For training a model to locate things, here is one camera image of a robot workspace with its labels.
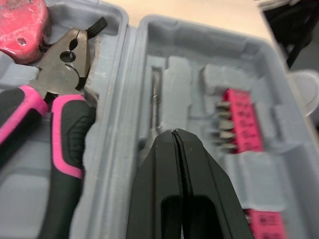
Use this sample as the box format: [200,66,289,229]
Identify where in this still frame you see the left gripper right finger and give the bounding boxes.
[174,128,253,239]

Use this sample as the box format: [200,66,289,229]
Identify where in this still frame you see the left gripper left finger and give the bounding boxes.
[125,129,186,239]

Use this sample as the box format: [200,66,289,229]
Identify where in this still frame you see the grey plastic tool case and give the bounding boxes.
[0,0,319,239]

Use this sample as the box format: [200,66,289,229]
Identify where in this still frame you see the pink and black pliers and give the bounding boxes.
[0,27,98,239]

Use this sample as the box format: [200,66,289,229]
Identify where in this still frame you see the pink tape measure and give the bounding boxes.
[0,0,52,66]

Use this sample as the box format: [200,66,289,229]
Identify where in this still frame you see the pink bit holder with bits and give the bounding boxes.
[214,88,265,154]
[243,208,288,239]

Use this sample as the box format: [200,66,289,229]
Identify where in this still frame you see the metal screwdriver shaft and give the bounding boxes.
[151,67,161,131]

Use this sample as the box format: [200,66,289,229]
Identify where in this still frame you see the white round container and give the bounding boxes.
[291,70,319,118]

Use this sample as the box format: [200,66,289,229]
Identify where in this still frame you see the black ribbed tool handle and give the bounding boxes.
[86,16,109,38]

